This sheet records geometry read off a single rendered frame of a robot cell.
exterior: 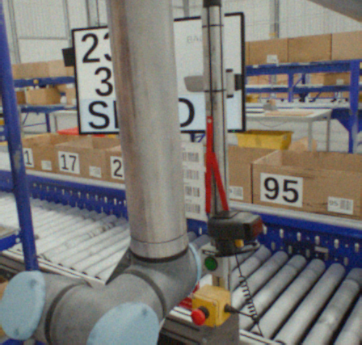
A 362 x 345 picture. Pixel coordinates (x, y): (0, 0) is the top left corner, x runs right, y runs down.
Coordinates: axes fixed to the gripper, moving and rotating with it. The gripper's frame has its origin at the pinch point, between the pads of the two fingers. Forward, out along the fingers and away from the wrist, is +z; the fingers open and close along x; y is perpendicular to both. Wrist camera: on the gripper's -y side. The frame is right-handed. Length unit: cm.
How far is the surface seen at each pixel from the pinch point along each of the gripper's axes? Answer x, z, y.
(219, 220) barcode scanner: 5.5, 9.4, -19.5
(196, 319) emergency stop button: 1.2, 17.3, 3.5
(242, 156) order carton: -31, 97, -61
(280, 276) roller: 6, 61, -12
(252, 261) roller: -6, 67, -15
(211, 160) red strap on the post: 0.7, 8.2, -33.3
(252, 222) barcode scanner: 13.1, 9.7, -20.5
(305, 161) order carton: -2, 95, -61
